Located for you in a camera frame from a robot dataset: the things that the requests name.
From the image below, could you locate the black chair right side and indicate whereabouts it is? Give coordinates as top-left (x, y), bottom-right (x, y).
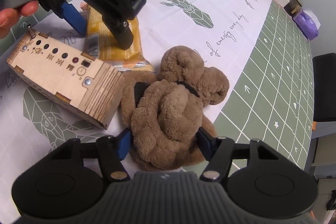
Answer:
top-left (313, 53), bottom-right (336, 122)

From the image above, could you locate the person's left hand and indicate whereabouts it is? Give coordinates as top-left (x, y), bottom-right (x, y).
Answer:
top-left (1, 0), bottom-right (39, 39)

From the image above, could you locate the wooden radio box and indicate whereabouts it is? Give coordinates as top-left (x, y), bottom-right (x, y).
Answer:
top-left (6, 30), bottom-right (125, 130)

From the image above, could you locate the brown plush braided toy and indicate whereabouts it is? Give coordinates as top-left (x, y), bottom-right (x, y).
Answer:
top-left (121, 46), bottom-right (230, 171)

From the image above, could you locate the purple tissue pack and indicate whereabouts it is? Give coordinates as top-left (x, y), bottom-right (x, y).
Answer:
top-left (293, 9), bottom-right (321, 41)

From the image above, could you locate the yellow snack packet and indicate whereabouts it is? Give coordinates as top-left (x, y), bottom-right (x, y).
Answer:
top-left (80, 2), bottom-right (154, 72)

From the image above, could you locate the white deer table runner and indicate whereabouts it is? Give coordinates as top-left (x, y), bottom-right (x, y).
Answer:
top-left (0, 0), bottom-right (275, 224)

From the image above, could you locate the green grid tablecloth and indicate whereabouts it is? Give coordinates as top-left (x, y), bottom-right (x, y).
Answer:
top-left (1, 0), bottom-right (314, 168)

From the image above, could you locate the dark glass jar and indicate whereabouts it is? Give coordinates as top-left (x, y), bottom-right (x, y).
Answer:
top-left (284, 0), bottom-right (302, 17)

